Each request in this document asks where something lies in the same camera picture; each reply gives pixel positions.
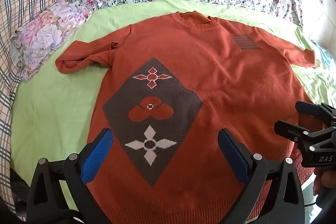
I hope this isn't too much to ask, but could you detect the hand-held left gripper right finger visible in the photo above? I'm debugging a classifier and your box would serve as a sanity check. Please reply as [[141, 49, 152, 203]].
[[218, 128, 306, 224]]

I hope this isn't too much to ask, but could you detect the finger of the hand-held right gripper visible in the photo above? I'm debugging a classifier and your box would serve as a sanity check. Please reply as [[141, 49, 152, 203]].
[[295, 101, 336, 125], [274, 120, 319, 147]]

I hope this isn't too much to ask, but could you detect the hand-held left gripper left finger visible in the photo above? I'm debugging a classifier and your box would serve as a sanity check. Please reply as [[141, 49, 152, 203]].
[[26, 128, 114, 224]]

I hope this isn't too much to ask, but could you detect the orange knit sweater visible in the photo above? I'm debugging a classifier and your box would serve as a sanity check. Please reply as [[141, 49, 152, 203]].
[[55, 11, 319, 224]]

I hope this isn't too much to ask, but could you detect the person's right hand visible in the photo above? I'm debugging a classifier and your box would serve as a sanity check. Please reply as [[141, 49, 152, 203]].
[[313, 168, 336, 197]]

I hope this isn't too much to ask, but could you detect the light green bedsheet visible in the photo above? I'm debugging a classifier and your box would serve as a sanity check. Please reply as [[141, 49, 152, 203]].
[[10, 0, 336, 216]]

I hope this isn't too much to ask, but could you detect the light blue cloth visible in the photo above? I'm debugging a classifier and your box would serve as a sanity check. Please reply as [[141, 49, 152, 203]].
[[312, 39, 336, 75]]

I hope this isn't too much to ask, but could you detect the purple floral pillow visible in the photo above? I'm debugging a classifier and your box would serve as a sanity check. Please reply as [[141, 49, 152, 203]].
[[10, 0, 93, 82]]

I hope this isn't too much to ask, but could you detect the beige plaid blanket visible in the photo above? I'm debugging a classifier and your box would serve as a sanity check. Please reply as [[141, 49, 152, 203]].
[[0, 0, 82, 188]]

